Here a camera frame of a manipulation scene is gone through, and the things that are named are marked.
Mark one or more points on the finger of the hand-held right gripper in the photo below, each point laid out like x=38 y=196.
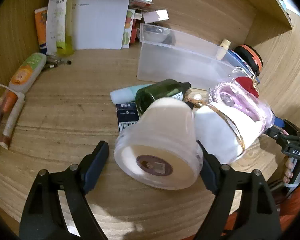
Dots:
x=280 y=123

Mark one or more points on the orange and black round case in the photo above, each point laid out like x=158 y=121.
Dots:
x=250 y=55

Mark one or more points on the small white box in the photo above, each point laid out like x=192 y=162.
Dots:
x=156 y=16

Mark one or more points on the pink beaded clear bag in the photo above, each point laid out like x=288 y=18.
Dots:
x=240 y=100

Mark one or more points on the yellow-green plastic bottle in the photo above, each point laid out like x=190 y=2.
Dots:
x=68 y=17

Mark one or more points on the teal and white tube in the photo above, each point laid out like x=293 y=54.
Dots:
x=122 y=95

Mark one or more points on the white lidded plastic cup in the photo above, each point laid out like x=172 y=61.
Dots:
x=162 y=130

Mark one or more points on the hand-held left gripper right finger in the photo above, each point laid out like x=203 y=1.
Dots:
x=210 y=173

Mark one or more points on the person's right forearm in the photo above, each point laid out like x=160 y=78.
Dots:
x=298 y=205

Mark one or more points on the stack of colourful cards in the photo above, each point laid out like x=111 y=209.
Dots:
x=140 y=3

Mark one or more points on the wooden desktop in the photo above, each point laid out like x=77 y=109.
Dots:
x=65 y=120

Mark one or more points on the orange cream tube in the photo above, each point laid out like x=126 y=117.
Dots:
x=41 y=27

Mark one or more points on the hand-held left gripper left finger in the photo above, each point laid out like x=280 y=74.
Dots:
x=95 y=166

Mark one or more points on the white orange green tube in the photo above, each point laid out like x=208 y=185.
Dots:
x=27 y=72

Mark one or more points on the person's right hand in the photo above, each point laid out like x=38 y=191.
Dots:
x=288 y=171

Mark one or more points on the dark green glass bottle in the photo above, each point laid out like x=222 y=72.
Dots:
x=160 y=92

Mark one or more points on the large white paper sheet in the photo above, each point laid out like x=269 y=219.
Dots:
x=100 y=25

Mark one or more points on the red heart-shaped trinket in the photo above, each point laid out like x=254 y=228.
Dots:
x=247 y=83

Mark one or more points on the white cloth pouch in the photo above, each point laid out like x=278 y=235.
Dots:
x=215 y=135

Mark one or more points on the white and brown tube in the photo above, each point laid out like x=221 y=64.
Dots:
x=13 y=121

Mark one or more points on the long white receipt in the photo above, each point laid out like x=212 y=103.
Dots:
x=53 y=22

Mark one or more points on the cream squeeze tube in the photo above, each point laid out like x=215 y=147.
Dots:
x=223 y=50

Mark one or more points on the dark blue staples box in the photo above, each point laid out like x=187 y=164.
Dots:
x=126 y=118

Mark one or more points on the clear plastic storage box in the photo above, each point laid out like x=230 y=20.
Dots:
x=185 y=62

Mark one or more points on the fruit print card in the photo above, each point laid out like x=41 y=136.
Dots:
x=127 y=28

